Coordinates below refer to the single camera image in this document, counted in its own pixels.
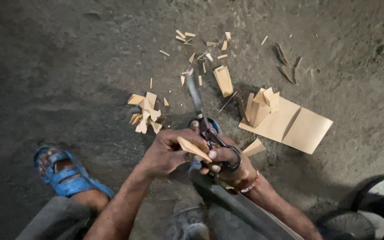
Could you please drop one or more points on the person's right hand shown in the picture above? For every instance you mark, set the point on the person's right hand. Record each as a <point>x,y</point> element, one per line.
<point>238,173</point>

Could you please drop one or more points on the person's left hand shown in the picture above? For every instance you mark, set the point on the person's left hand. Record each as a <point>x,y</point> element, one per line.
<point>160,151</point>

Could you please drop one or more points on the person's right fingers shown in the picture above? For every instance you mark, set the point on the person's right fingers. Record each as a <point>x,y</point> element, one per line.
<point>217,154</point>

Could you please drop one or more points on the person's left fingers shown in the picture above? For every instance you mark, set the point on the person's left fingers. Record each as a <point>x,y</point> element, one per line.
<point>188,136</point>

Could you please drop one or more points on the brown cardboard wedge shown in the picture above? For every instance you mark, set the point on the brown cardboard wedge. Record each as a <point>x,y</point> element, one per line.
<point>193,150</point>

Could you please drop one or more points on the brown cardboard triangle piece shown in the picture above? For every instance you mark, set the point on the brown cardboard triangle piece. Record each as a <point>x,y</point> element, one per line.
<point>253,148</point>

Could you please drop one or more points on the heap of cut cardboard wedges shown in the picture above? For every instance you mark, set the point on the heap of cut cardboard wedges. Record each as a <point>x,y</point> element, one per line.
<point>148,113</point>

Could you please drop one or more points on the thin cardboard sliver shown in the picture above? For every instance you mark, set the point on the thin cardboard sliver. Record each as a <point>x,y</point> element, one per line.
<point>227,102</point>

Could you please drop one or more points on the stacked brown cardboard strip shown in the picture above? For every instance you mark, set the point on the stacked brown cardboard strip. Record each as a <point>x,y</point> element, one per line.
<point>223,81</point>

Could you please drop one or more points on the heap of standing cardboard folds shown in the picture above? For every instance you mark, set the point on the heap of standing cardboard folds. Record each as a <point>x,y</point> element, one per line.
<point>262,106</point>

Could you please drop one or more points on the dark grey round object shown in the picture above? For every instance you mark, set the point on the dark grey round object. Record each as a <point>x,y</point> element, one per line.
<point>187,223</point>

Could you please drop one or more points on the scattered small cardboard scraps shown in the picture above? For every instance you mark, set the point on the scattered small cardboard scraps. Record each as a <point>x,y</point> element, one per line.
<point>208,56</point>

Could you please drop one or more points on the folded brown cardboard sheet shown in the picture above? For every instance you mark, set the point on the folded brown cardboard sheet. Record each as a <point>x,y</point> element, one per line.
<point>303,131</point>

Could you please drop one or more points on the dark thin cardboard strips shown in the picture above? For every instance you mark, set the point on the dark thin cardboard strips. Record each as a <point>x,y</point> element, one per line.
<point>283,56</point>

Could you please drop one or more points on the grey trousers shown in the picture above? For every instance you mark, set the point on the grey trousers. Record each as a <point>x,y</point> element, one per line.
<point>57,220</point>

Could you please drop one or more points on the black and white round object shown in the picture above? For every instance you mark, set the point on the black and white round object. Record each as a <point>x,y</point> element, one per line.
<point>378,203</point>

